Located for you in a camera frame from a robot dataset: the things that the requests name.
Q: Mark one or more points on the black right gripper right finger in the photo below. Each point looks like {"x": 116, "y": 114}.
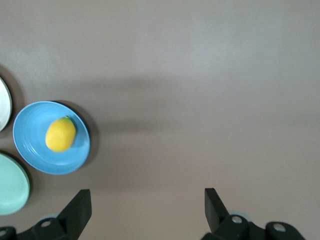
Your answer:
{"x": 220, "y": 220}

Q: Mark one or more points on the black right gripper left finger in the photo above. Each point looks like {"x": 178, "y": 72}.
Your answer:
{"x": 72, "y": 217}

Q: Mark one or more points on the yellow lemon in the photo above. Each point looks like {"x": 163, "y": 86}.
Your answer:
{"x": 60, "y": 134}

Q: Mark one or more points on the blue plate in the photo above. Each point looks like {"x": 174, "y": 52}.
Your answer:
{"x": 35, "y": 150}

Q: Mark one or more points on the beige plate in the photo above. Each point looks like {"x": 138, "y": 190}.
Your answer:
{"x": 3, "y": 105}

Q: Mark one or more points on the green plate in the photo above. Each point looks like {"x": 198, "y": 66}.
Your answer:
{"x": 11, "y": 185}

